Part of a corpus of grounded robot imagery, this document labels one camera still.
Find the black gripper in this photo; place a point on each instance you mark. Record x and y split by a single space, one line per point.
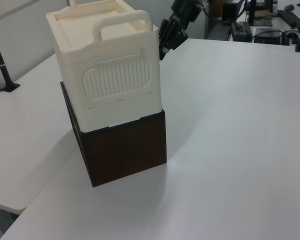
177 32

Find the cream plastic storage cabinet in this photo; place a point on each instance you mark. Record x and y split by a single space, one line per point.
115 82

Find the brown wooden cupboard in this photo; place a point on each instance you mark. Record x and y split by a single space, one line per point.
216 8

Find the black computer tower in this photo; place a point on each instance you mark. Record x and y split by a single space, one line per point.
230 12

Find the black power supply unit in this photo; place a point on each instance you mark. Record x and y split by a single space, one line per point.
240 32

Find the black monitor stand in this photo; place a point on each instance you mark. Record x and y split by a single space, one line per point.
252 12

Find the black electronics box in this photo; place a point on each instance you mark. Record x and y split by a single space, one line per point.
267 37

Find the dark wooden box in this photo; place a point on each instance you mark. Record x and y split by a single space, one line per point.
125 150

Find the black computer mouse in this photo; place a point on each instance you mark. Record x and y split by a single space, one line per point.
289 7

